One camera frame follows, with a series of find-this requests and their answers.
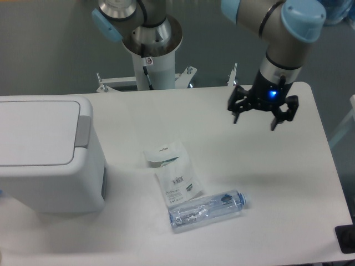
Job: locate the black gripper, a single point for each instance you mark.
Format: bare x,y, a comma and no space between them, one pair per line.
266,93

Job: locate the white push-lid trash can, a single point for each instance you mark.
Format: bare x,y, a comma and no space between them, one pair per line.
51,157

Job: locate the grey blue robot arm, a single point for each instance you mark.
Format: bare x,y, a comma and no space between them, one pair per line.
289,28

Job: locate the white plastic package bag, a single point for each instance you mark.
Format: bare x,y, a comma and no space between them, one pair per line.
173,167

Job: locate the blue plastic bag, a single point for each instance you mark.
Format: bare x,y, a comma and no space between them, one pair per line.
336,10

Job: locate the clear plastic water bottle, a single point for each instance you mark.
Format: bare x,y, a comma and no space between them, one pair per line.
206,210

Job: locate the black device at table edge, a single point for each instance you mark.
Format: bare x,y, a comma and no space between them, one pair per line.
345,237

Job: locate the white frame at right edge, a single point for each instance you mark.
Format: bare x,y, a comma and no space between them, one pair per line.
344,127

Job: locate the white pedestal base frame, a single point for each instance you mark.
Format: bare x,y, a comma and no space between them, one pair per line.
149,77

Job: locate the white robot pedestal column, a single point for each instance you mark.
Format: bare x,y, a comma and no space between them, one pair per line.
153,53

